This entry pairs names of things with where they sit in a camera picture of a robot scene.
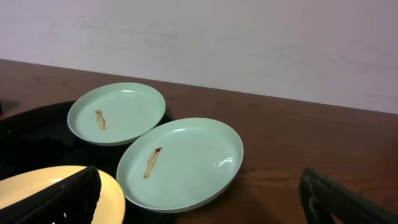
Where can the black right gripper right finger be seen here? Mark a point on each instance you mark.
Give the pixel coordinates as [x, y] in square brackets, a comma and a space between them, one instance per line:
[323, 200]

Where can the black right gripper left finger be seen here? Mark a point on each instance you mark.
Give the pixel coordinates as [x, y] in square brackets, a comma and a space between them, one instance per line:
[71, 200]

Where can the yellow plate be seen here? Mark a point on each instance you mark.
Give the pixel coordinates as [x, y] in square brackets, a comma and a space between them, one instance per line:
[110, 207]

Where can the green plate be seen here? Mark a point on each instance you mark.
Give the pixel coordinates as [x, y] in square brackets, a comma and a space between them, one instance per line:
[180, 165]
[116, 114]

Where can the round black tray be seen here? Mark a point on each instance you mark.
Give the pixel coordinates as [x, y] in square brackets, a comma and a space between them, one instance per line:
[41, 138]

